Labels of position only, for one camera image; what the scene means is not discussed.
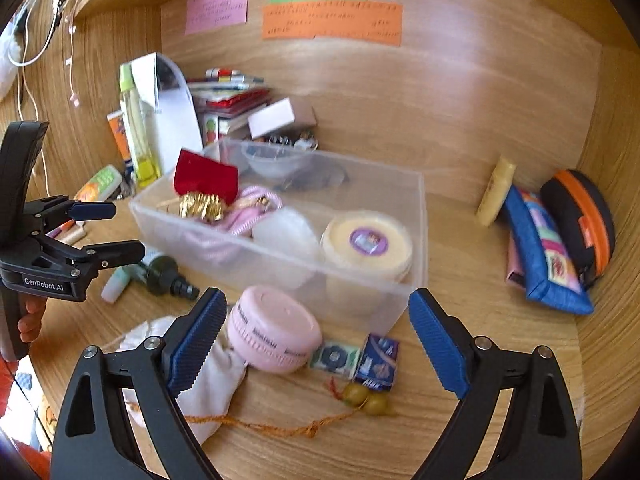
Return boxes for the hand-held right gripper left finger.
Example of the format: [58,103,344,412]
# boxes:
[50,287,229,480]

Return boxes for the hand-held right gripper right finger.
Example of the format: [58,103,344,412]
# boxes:
[407,287,584,480]

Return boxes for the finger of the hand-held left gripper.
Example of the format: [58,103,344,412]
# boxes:
[49,196,117,226]
[47,239,147,275]

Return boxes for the pink round jar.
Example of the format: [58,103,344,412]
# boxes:
[226,285,324,375]

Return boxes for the wooden desktop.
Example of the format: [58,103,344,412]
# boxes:
[27,145,593,480]

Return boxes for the person's left hand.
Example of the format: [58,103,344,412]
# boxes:
[17,297,49,344]

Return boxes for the green orange tube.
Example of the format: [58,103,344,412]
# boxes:
[74,165,124,204]

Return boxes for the pale green tube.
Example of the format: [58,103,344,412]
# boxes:
[100,265,147,304]

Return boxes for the white marker stick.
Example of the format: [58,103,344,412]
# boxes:
[46,220,89,247]

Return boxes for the white cloth pouch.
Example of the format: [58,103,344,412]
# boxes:
[117,316,249,446]

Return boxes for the dark green pump bottle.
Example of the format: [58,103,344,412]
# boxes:
[142,255,201,302]

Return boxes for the small blue carton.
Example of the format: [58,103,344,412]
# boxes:
[352,332,401,392]

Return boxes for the orange white tube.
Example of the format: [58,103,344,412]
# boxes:
[106,110,135,174]

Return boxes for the yellow clear bottle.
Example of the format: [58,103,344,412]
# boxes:
[119,62,162,189]

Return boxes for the gold foil ornament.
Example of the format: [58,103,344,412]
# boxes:
[178,190,225,222]

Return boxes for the small green white packet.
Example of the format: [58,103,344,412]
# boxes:
[309,340,362,375]

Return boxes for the pink wallet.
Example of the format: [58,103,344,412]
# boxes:
[505,232,529,289]

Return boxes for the red velvet pouch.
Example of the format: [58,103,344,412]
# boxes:
[173,147,240,207]

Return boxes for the yellow jar purple label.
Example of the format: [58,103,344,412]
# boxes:
[320,210,415,312]

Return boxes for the white paper bag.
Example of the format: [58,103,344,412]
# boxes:
[131,52,205,155]

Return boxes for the fruit print box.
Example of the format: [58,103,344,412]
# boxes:
[200,112,222,147]

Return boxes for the blue patchwork pouch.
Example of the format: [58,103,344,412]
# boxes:
[502,185,595,316]

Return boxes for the translucent white jar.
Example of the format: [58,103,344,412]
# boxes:
[251,208,322,287]

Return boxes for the orange printed cloth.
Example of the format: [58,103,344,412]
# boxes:
[0,359,57,480]

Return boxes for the pale yellow lotion tube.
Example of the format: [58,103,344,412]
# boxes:
[475,156,517,226]

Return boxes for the white cloth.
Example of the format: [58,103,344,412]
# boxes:
[0,22,26,103]

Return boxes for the clear plastic storage box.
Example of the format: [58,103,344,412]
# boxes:
[129,138,429,332]

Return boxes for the clear plastic bowl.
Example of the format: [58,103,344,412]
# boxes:
[240,139,314,181]

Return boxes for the black orange zip case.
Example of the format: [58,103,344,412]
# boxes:
[540,170,616,289]

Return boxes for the colourful striped packet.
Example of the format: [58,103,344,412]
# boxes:
[204,67,264,87]

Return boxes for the small white box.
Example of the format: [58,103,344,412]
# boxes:
[247,97,296,140]

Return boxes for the dark metal clips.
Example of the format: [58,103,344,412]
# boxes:
[260,130,319,152]

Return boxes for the small brown box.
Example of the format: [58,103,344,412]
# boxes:
[292,97,319,129]

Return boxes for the pink paper note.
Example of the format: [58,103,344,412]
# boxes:
[185,0,250,36]

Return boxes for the orange paper note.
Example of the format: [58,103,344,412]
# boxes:
[261,1,404,47]

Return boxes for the orange braided cord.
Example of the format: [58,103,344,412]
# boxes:
[182,377,362,439]

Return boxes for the pink striped rope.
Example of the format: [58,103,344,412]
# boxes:
[182,185,284,267]

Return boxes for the white earphone cable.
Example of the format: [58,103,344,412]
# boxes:
[62,7,84,109]

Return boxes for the white charging cable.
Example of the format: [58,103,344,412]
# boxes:
[9,0,66,196]

